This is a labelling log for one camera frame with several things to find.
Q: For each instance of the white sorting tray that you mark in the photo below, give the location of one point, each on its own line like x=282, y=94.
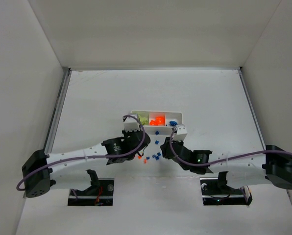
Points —
x=162, y=129

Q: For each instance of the orange dish lego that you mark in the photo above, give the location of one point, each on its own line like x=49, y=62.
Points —
x=153, y=123
x=160, y=120

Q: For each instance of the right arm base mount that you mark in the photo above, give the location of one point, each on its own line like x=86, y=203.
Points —
x=216, y=192

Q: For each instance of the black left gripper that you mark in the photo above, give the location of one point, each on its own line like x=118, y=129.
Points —
x=141, y=139

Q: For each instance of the light green lego brick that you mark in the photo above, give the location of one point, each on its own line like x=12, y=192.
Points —
x=143, y=120

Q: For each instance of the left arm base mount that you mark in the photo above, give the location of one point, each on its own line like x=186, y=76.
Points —
x=98, y=194

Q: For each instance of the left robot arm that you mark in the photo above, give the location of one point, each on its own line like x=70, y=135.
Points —
x=43, y=172

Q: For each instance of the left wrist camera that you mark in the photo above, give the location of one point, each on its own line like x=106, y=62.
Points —
x=131, y=123

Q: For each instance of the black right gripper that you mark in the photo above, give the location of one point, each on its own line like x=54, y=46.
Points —
x=169, y=148

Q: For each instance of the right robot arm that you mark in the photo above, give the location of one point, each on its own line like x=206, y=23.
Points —
x=270, y=166

